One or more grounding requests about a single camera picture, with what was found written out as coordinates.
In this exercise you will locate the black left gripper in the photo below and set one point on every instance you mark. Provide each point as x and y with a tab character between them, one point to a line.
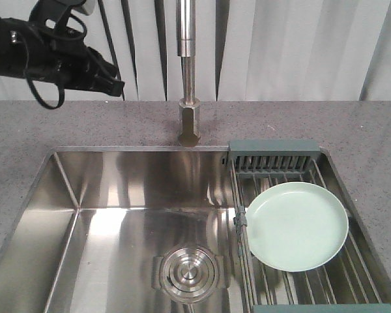
85	67

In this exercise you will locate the light green round plate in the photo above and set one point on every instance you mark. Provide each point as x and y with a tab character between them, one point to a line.
296	226

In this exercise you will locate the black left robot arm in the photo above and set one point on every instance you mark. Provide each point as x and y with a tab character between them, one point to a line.
35	52

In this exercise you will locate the metal roll-up dry rack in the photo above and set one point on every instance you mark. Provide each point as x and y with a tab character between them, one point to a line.
354	280

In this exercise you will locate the stainless steel faucet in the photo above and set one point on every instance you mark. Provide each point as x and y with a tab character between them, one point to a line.
186	50

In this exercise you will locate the white pleated curtain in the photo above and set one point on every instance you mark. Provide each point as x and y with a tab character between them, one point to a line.
250	50

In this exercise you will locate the stainless steel sink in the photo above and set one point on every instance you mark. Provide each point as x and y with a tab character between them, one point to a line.
95	218

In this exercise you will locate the round steel sink drain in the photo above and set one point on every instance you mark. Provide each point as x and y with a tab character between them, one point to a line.
189	274

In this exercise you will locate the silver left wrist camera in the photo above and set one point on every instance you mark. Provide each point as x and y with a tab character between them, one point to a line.
59	11

